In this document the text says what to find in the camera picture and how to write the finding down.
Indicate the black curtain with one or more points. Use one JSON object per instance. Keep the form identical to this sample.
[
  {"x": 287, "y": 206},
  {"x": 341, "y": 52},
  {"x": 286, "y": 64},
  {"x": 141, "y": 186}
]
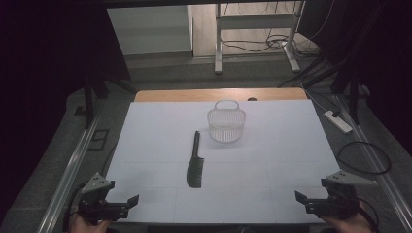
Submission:
[
  {"x": 48, "y": 64},
  {"x": 382, "y": 58}
]

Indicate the white power strip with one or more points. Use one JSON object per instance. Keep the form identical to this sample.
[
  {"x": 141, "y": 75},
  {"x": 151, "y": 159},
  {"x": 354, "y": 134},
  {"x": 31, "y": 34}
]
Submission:
[{"x": 338, "y": 122}]

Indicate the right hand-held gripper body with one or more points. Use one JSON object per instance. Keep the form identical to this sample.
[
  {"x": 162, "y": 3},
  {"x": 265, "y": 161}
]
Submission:
[{"x": 341, "y": 200}]

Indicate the black stand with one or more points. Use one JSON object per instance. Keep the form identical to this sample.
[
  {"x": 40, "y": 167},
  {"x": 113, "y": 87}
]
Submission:
[
  {"x": 353, "y": 93},
  {"x": 89, "y": 97}
]

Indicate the person's right hand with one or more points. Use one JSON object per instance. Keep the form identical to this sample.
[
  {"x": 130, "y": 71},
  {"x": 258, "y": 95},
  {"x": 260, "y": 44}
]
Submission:
[{"x": 351, "y": 226}]

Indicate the black comb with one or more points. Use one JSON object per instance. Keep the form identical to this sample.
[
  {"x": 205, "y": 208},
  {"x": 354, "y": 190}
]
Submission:
[{"x": 195, "y": 171}]

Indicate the black floor frame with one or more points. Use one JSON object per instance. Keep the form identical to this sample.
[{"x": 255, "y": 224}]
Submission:
[{"x": 98, "y": 139}]

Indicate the white metal stand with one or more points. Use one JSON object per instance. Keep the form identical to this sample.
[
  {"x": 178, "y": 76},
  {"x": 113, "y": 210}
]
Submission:
[{"x": 256, "y": 22}]

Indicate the aluminium rail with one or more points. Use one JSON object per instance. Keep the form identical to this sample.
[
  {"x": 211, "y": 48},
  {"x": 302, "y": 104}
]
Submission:
[
  {"x": 375, "y": 161},
  {"x": 71, "y": 171}
]

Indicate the white plastic basket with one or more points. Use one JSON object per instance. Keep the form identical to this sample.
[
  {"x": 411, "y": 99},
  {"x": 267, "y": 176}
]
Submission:
[{"x": 226, "y": 124}]

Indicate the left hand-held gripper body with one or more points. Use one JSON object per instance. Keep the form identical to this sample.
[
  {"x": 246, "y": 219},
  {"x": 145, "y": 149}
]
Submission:
[{"x": 96, "y": 200}]

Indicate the person's left hand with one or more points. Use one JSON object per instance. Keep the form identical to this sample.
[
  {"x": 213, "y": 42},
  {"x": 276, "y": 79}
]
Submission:
[{"x": 87, "y": 227}]

